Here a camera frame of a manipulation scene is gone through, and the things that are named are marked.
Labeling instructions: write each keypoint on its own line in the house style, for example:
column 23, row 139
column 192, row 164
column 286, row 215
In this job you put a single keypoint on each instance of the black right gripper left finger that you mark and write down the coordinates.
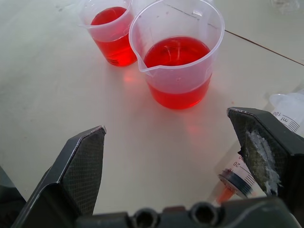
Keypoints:
column 71, row 175

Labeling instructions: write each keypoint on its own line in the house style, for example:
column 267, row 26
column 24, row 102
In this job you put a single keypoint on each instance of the large beaker with red liquid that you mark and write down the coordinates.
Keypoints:
column 177, row 54

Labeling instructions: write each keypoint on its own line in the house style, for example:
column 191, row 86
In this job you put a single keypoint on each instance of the clear plastic syringe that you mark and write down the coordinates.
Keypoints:
column 240, row 177

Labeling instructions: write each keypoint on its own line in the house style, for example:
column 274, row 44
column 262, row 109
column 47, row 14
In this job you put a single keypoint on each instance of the small beaker with red liquid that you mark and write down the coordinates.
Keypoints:
column 111, row 33

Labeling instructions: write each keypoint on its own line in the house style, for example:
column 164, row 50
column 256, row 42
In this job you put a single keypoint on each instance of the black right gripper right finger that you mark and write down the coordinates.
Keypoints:
column 268, row 152

